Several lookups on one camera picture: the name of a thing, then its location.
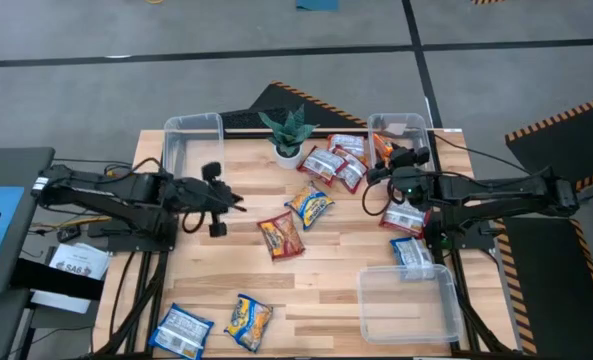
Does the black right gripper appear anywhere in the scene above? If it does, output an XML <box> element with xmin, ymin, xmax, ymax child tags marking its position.
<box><xmin>365</xmin><ymin>144</ymin><xmax>435</xmax><ymax>206</ymax></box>

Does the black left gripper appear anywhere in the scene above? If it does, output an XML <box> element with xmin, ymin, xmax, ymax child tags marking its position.
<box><xmin>168</xmin><ymin>160</ymin><xmax>248</xmax><ymax>239</ymax></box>

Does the red Maruchan noodle packet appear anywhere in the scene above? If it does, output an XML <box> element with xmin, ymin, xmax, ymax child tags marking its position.
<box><xmin>331</xmin><ymin>145</ymin><xmax>370</xmax><ymax>195</ymax></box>
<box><xmin>296</xmin><ymin>145</ymin><xmax>348</xmax><ymax>187</ymax></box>
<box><xmin>256</xmin><ymin>210</ymin><xmax>306</xmax><ymax>262</ymax></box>
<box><xmin>378</xmin><ymin>197</ymin><xmax>432</xmax><ymax>239</ymax></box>

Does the blue Maruchan noodle packet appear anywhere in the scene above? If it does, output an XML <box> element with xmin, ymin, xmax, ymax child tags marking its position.
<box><xmin>224</xmin><ymin>293</ymin><xmax>275</xmax><ymax>354</ymax></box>
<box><xmin>148</xmin><ymin>302</ymin><xmax>215</xmax><ymax>360</ymax></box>
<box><xmin>284</xmin><ymin>180</ymin><xmax>336</xmax><ymax>231</ymax></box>
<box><xmin>389</xmin><ymin>236</ymin><xmax>435</xmax><ymax>281</ymax></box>

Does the clear plastic bin white label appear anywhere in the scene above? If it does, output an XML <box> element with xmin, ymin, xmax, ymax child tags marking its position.
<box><xmin>367</xmin><ymin>112</ymin><xmax>435</xmax><ymax>184</ymax></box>

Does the snake plant in white pot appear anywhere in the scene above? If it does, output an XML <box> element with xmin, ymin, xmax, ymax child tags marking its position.
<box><xmin>257</xmin><ymin>103</ymin><xmax>320</xmax><ymax>170</ymax></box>

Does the black hazard-striped floor mat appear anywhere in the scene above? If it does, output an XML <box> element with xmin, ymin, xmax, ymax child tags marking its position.
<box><xmin>220</xmin><ymin>80</ymin><xmax>370</xmax><ymax>132</ymax></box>
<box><xmin>493</xmin><ymin>217</ymin><xmax>593</xmax><ymax>359</ymax></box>
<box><xmin>504</xmin><ymin>92</ymin><xmax>593</xmax><ymax>201</ymax></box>

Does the large clear plastic bin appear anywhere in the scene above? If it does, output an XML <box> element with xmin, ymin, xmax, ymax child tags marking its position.
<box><xmin>356</xmin><ymin>263</ymin><xmax>465</xmax><ymax>345</ymax></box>

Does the white printed paper sheet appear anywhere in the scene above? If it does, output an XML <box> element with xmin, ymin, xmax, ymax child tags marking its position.
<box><xmin>48</xmin><ymin>243</ymin><xmax>112</xmax><ymax>281</ymax></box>

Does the small black device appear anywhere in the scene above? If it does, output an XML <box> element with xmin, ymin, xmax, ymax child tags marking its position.
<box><xmin>57</xmin><ymin>225</ymin><xmax>82</xmax><ymax>244</ymax></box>

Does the blue floor mat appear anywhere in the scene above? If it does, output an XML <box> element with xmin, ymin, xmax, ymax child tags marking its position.
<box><xmin>295</xmin><ymin>0</ymin><xmax>340</xmax><ymax>12</ymax></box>

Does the plain white paper sheet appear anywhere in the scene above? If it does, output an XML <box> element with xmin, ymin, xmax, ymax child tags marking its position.
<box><xmin>29</xmin><ymin>289</ymin><xmax>95</xmax><ymax>315</ymax></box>

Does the grey desk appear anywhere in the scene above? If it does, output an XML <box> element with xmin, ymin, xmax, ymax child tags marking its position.
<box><xmin>0</xmin><ymin>147</ymin><xmax>56</xmax><ymax>297</ymax></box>

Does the yellow cable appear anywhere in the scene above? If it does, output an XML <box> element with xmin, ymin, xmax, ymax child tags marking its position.
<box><xmin>40</xmin><ymin>214</ymin><xmax>113</xmax><ymax>232</ymax></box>

